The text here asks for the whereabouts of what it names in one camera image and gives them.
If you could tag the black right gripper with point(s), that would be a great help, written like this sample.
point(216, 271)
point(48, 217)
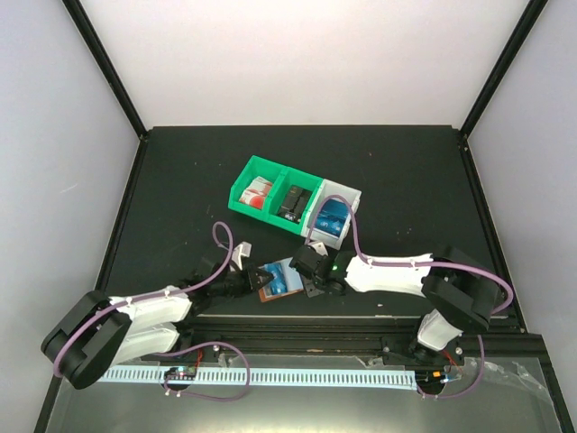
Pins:
point(310, 289)

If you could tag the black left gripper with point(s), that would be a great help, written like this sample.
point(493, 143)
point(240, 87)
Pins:
point(251, 281)

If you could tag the brown leather card holder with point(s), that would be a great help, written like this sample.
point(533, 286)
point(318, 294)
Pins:
point(286, 281)

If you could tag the blue card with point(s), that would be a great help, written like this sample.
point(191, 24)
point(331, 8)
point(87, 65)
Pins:
point(278, 285)

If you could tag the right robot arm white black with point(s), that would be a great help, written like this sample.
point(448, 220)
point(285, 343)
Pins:
point(463, 297)

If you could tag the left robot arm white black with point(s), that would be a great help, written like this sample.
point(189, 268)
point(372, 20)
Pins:
point(100, 332)

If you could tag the white bin with blue cards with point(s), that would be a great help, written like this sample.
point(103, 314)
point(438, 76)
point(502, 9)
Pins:
point(327, 190)

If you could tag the stack of blue cards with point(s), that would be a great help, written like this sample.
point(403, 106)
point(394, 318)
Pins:
point(332, 217)

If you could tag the stack of black cards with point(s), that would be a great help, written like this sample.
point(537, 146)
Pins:
point(294, 203)

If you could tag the green bin with black cards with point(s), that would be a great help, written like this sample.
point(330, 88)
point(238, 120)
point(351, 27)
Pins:
point(303, 180)

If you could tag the stack of white red cards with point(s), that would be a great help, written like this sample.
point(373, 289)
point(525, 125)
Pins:
point(255, 194)

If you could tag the green bin with red cards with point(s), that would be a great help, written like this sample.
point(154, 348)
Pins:
point(256, 166)

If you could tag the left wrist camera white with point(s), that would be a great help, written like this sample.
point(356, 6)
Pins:
point(241, 252)

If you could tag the black aluminium frame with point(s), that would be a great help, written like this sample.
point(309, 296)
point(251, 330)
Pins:
point(185, 176)

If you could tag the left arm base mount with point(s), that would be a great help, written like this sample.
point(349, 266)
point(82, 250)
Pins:
point(190, 347)

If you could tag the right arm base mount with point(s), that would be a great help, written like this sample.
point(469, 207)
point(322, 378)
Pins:
point(403, 349)

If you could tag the white slotted cable duct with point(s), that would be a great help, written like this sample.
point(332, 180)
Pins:
point(275, 377)

